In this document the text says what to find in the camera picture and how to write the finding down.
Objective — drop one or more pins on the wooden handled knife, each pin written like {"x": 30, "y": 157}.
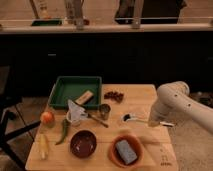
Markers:
{"x": 98, "y": 120}

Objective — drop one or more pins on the green plastic tray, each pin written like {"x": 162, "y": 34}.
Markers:
{"x": 72, "y": 87}

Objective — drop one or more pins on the grey-blue sponge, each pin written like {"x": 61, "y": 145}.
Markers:
{"x": 126, "y": 152}

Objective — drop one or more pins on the purple bowl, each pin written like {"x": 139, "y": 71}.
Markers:
{"x": 83, "y": 144}

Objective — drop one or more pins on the yellow corn cob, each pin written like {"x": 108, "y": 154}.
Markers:
{"x": 43, "y": 145}

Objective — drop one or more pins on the red orange apple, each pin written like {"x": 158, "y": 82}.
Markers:
{"x": 47, "y": 118}

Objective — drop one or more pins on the white cup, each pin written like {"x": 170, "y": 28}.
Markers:
{"x": 73, "y": 123}

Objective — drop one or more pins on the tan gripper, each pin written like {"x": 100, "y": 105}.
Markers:
{"x": 153, "y": 123}

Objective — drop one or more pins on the small metal cup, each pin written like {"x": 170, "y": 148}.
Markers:
{"x": 104, "y": 111}

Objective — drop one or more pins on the green chili pepper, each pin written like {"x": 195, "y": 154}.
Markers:
{"x": 64, "y": 133}

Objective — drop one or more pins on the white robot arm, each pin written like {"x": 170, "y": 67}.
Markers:
{"x": 175, "y": 95}

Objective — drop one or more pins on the orange bowl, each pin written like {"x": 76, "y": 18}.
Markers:
{"x": 114, "y": 156}

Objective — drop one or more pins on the white crumpled cloth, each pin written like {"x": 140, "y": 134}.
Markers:
{"x": 77, "y": 112}

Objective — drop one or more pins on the wooden block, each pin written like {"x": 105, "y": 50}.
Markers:
{"x": 84, "y": 97}

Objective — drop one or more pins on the small green background tray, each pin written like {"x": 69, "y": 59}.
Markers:
{"x": 56, "y": 22}

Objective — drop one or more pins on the dark grape bunch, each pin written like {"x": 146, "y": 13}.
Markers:
{"x": 114, "y": 95}

